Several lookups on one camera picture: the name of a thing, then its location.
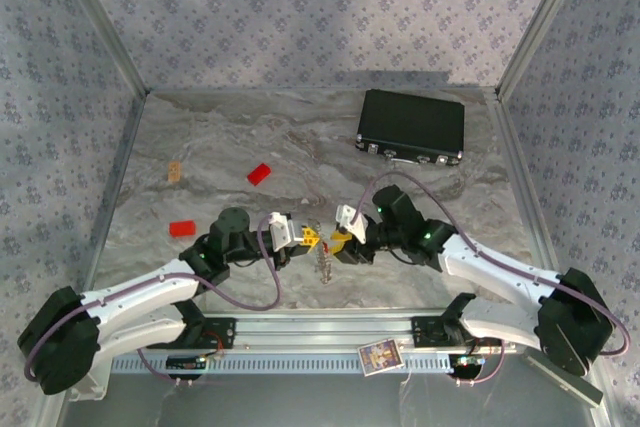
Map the metal key holder with rings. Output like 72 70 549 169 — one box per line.
305 216 337 286

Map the black case with metal latches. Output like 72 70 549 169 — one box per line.
354 89 466 168

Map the colourful picture card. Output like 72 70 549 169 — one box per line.
357 339 405 377

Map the small black circuit board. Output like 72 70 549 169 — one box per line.
449 354 487 372
166 355 207 371

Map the grey metal bar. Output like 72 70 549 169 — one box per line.
522 351 605 407

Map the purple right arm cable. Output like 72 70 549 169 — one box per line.
352 171 631 388

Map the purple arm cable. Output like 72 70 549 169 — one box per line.
352 171 631 388
24 216 282 389

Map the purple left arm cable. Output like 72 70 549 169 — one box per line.
24 216 282 389

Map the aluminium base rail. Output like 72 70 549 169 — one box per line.
134 309 541 354

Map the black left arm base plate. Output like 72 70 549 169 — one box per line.
189 316 237 350

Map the thin red wire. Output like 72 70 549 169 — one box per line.
204 330 227 359
467 339 504 356

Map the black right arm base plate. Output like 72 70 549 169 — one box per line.
410 315 504 348

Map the grey slotted cable duct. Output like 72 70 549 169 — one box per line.
110 352 454 376

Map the aluminium frame side bar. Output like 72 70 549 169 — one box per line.
487 89 576 288
79 91 149 308

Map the white plastic bracket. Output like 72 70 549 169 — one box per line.
67 356 111 402

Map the aluminium frame post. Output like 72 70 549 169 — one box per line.
49 0 152 98
494 0 594 101

